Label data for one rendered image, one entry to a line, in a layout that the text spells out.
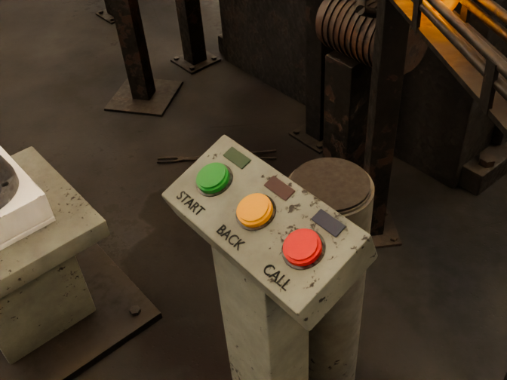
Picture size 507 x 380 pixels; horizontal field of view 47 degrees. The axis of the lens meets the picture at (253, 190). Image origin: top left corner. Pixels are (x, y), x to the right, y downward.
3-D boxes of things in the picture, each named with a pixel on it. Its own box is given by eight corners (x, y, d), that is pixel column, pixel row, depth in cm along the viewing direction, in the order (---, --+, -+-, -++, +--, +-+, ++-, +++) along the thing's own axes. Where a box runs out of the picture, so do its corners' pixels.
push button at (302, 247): (305, 228, 62) (300, 220, 61) (332, 249, 60) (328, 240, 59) (278, 255, 62) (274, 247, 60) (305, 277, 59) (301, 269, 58)
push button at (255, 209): (258, 194, 67) (253, 185, 65) (282, 212, 64) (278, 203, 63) (234, 219, 66) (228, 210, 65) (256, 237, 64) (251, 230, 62)
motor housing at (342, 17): (342, 167, 162) (353, -24, 126) (407, 207, 149) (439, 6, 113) (308, 189, 156) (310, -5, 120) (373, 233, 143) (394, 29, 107)
